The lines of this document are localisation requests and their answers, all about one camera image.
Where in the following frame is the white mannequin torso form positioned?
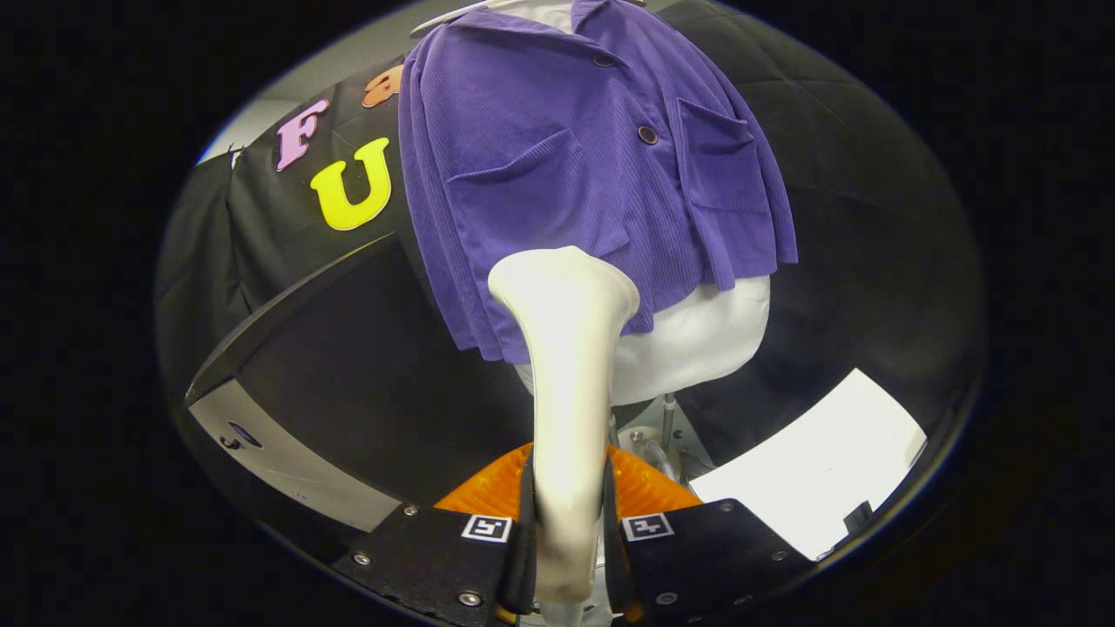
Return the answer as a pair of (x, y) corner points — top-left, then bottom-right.
(501, 0), (773, 408)

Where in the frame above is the grey cabinet with dark top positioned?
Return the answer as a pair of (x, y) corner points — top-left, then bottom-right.
(183, 231), (537, 534)

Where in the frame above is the grey stand base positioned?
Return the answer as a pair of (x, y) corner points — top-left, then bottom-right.
(607, 414), (724, 484)

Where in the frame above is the purple corduroy jacket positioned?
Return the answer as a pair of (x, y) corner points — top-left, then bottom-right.
(398, 0), (800, 365)

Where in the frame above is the white paper sheet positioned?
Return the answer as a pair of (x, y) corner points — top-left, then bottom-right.
(688, 367), (929, 561)

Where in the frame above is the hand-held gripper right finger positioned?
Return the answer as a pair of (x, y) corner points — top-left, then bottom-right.
(603, 444), (815, 627)

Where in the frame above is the black backdrop cloth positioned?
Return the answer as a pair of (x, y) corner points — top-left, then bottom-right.
(155, 0), (990, 489)

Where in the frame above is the white garment steamer head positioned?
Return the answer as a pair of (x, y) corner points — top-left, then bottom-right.
(487, 246), (641, 627)

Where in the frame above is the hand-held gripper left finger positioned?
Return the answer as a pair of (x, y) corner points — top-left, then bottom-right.
(331, 442), (539, 627)

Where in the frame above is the white plastic hanger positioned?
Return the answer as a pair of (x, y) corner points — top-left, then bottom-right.
(409, 0), (490, 37)

